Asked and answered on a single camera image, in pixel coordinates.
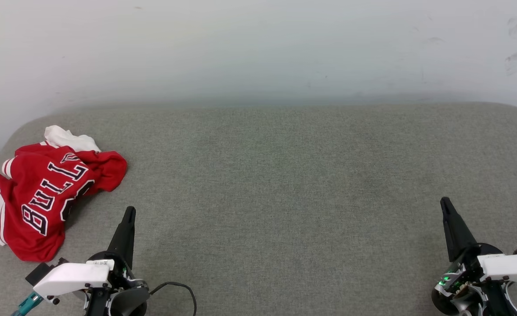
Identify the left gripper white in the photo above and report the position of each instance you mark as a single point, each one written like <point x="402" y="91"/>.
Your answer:
<point x="74" y="277"/>

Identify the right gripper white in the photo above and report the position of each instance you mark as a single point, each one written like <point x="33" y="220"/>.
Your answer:
<point x="508" y="267"/>

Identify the red and white basketball jersey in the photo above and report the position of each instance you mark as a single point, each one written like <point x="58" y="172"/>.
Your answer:
<point x="43" y="197"/>

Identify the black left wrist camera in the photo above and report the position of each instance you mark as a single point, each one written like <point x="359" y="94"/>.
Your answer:
<point x="38" y="273"/>

